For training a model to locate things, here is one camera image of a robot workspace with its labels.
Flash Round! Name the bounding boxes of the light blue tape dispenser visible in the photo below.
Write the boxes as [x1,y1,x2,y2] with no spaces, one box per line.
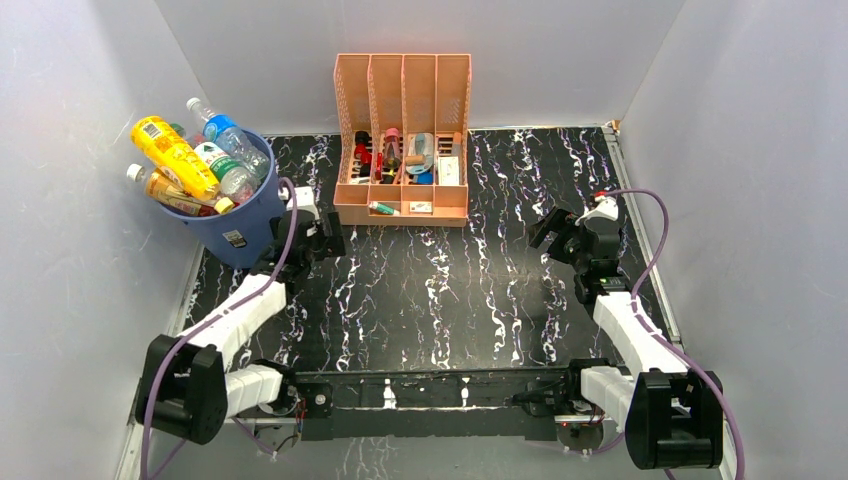
[404,132,435,176]

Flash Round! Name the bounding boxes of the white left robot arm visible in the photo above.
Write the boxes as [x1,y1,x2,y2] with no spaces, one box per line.
[134,209,346,445]

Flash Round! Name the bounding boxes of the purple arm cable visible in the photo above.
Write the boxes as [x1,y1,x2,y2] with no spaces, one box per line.
[606,188,747,480]
[139,177,299,480]

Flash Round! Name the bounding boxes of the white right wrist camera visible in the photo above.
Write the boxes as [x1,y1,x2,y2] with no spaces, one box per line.
[575,192,619,225]

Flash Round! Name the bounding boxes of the brown tea bottle red label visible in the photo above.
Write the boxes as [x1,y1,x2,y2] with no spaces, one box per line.
[126,164,235,217]

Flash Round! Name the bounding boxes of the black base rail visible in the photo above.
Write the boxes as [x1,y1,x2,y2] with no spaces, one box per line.
[129,362,664,444]

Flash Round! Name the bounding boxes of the yellow drink bottle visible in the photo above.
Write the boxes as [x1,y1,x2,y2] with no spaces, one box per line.
[130,116,235,214]

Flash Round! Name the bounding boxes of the pink capped dark bottle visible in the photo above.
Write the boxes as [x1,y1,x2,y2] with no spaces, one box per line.
[375,128,402,184]

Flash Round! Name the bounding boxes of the small green white tube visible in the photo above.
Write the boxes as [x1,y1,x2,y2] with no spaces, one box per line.
[368,201,401,216]

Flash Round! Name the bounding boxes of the clear bottle green cap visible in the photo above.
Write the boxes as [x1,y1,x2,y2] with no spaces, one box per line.
[170,123,258,204]

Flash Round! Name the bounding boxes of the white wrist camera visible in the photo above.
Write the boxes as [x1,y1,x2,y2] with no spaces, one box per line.
[278,186,320,223]
[575,192,619,225]

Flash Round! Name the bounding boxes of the peach plastic desk organizer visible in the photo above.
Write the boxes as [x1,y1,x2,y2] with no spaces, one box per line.
[334,53,472,227]

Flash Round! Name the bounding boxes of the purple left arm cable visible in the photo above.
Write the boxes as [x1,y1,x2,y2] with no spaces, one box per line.
[139,177,299,480]

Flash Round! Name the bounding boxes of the clear bottle blue label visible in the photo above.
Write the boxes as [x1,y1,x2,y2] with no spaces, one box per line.
[186,97,271,184]

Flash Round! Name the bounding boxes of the red black toy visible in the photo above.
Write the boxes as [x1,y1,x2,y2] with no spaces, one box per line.
[351,130,372,183]

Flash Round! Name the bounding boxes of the small white card box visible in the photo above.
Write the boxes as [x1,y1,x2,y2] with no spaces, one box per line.
[409,201,433,214]

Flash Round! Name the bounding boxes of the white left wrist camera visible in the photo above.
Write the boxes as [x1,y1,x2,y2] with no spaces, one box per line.
[278,186,320,223]

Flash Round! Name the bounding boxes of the blue plastic bin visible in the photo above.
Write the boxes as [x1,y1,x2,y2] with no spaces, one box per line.
[159,130,285,269]

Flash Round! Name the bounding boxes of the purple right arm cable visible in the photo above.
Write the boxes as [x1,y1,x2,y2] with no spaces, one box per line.
[606,188,747,480]

